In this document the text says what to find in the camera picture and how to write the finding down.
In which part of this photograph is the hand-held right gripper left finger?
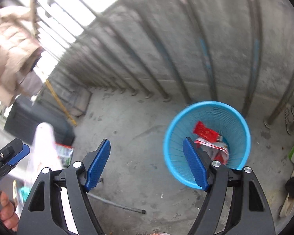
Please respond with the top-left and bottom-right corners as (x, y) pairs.
(17, 139), (111, 235)

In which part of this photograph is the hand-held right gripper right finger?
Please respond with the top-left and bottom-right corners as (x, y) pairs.
(182, 137), (276, 235)

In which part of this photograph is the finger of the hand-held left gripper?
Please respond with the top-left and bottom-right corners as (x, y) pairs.
(0, 138), (30, 167)
(0, 165), (16, 188)

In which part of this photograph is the blue plastic wastebasket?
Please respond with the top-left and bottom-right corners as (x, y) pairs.
(163, 101), (251, 189)

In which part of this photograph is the white plastic bag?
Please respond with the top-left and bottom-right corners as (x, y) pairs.
(13, 122), (64, 216)

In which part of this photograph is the person's left hand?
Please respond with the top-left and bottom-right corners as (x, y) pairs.
(0, 191), (19, 232)

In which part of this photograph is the white and red wrapper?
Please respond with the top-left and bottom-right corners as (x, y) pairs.
(193, 137), (229, 165)

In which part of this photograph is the teal wrapper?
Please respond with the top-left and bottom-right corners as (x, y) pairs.
(19, 186), (31, 202)

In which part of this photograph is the green printed packet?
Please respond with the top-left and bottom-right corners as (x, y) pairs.
(55, 143), (74, 166)

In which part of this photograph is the red snack packet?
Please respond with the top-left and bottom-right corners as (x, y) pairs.
(193, 121), (218, 141)

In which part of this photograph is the black storage box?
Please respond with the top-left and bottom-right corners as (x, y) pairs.
(4, 95), (75, 145)

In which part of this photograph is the thin metal rod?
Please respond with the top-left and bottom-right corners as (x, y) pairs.
(88, 192), (146, 214)

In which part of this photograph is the grey hanging cloth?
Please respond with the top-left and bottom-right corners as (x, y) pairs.
(16, 71), (44, 97)

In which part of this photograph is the black sock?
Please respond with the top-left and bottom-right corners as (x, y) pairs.
(284, 176), (294, 199)

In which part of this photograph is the beige shoe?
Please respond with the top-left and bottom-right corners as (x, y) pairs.
(279, 166), (294, 218)

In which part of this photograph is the beige puffer jacket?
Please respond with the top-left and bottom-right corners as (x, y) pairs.
(0, 6), (43, 106)

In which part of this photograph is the metal railing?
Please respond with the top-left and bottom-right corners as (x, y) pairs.
(31, 0), (294, 134)

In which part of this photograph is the yellow broom handle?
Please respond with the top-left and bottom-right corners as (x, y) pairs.
(45, 80), (78, 127)

